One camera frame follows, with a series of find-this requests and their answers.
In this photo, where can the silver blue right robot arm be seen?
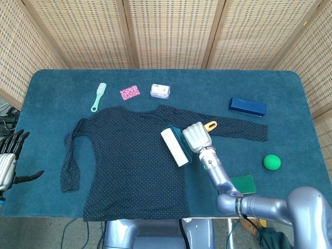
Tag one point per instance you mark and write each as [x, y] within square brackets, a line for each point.
[225, 184]

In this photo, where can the dark blue rectangular box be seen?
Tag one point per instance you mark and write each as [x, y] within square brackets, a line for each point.
[247, 106]

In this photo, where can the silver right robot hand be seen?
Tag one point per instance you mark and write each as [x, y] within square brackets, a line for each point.
[197, 136]

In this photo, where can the yellow green scouring sponge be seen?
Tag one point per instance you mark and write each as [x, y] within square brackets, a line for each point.
[246, 183]

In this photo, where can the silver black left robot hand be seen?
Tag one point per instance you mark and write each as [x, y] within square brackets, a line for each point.
[7, 158]

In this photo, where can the pink patterned card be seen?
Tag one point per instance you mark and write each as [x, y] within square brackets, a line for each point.
[130, 92]

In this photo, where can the woven bamboo folding screen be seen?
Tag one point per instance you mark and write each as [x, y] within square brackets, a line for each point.
[171, 33]

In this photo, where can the small white packet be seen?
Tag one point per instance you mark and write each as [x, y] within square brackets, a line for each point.
[160, 90]

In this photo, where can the dark blue dotted shirt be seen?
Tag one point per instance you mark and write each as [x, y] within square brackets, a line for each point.
[129, 160]

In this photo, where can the teal carpet table cover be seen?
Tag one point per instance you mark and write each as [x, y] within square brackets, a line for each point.
[207, 85]

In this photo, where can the green ball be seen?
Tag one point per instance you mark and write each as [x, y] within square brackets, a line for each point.
[271, 162]

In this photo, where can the mint green hairbrush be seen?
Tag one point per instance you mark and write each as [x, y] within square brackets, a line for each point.
[99, 96]

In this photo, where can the brown shoe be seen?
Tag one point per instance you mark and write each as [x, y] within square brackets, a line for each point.
[250, 226]

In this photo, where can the silver blue robot torso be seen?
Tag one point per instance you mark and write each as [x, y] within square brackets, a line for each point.
[155, 233]

